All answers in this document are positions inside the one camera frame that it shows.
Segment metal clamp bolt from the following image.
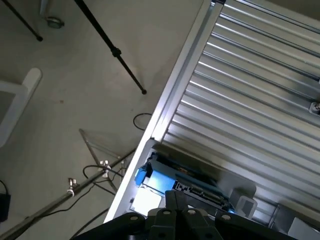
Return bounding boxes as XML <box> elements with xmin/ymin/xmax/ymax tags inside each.
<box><xmin>309</xmin><ymin>101</ymin><xmax>320</xmax><ymax>115</ymax></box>

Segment grey parts rack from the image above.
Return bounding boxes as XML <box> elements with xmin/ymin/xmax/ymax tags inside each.
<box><xmin>103</xmin><ymin>138</ymin><xmax>320</xmax><ymax>240</ymax></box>

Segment black floor cable loop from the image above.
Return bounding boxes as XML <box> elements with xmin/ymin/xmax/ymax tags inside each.
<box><xmin>132</xmin><ymin>112</ymin><xmax>154</xmax><ymax>131</ymax></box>

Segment white chair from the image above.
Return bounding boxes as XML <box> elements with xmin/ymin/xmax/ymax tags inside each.
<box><xmin>0</xmin><ymin>67</ymin><xmax>43</xmax><ymax>148</ymax></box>

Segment grey furniture leg with foot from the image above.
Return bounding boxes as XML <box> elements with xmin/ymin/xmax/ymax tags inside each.
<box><xmin>39</xmin><ymin>0</ymin><xmax>65</xmax><ymax>30</ymax></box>

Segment black power adapter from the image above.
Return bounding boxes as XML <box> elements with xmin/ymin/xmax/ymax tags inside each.
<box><xmin>0</xmin><ymin>178</ymin><xmax>12</xmax><ymax>223</ymax></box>

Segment black tripod legs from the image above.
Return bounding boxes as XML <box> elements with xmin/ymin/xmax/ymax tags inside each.
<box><xmin>0</xmin><ymin>0</ymin><xmax>148</xmax><ymax>95</ymax></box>

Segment chrome light stand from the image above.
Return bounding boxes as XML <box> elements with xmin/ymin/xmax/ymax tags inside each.
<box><xmin>0</xmin><ymin>128</ymin><xmax>138</xmax><ymax>240</ymax></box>

